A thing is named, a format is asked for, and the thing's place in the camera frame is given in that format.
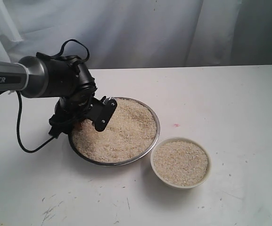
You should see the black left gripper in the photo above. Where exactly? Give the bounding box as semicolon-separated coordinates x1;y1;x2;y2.
49;97;103;137

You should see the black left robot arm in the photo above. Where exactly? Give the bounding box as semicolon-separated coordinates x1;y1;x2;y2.
0;53;109;137

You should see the large metal rice plate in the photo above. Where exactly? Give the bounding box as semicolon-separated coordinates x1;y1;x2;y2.
68;97;160;166

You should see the white ceramic rice bowl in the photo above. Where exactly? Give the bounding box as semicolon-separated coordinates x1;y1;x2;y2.
150;137;211;190

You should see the white backdrop cloth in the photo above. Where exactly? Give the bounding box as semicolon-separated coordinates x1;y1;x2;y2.
0;0;272;69

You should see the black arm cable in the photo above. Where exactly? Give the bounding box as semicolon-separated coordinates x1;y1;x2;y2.
0;39;91;153

